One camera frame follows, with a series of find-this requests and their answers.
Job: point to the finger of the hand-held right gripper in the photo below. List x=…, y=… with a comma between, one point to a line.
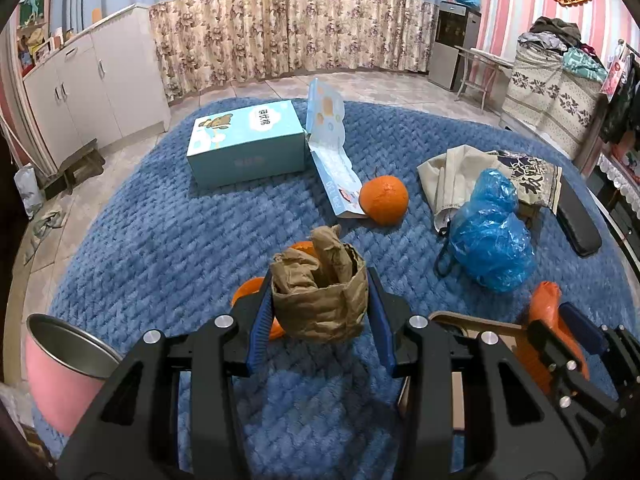
x=555, y=355
x=582, y=329

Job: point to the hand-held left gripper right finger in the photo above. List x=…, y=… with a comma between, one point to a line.
x=384, y=332

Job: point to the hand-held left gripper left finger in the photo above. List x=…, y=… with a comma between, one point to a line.
x=260, y=332

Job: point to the orange plastic bag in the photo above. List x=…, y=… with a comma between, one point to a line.
x=545, y=300

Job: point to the brown paper bag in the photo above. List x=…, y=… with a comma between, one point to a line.
x=320, y=295

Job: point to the whole orange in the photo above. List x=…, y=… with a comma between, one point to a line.
x=384, y=200

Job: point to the pink steel-lined cup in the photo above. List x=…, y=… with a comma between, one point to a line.
x=55, y=385

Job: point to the black rectangular case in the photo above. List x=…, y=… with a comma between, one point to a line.
x=577, y=222

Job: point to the blue plush blanket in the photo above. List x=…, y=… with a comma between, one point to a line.
x=175, y=240

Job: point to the blue plastic bag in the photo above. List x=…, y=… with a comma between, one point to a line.
x=492, y=240

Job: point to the dark floral patterned cloth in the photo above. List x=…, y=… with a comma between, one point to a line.
x=535, y=175

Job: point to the lace-trimmed table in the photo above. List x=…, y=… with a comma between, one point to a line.
x=622, y=172

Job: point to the beige folded umbrella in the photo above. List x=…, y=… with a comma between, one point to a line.
x=445, y=180

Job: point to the light blue cardboard box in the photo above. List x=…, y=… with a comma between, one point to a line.
x=247, y=142

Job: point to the opened light blue paper carton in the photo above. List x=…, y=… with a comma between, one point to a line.
x=327, y=125

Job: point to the cabinet under leaf-patterned cloth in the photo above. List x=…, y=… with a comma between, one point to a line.
x=550, y=100

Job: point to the hanging clothes on rack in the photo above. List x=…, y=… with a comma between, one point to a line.
x=622, y=100

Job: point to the grey floor rag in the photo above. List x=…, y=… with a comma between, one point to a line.
x=47, y=222

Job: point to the small dark floor stool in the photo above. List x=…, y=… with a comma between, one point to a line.
x=80, y=162

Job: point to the white plastic bag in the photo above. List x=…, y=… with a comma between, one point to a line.
x=27, y=190

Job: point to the small folding table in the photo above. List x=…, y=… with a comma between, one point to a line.
x=482, y=60

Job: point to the pile of clothes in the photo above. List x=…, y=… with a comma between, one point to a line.
x=555, y=35

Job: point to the grey water dispenser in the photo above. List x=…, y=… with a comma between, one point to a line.
x=452, y=45

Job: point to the floral beige curtain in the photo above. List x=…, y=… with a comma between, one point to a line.
x=280, y=35

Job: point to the white cabinet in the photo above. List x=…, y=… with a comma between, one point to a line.
x=100, y=75

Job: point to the teal wall poster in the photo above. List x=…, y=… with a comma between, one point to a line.
x=36, y=2

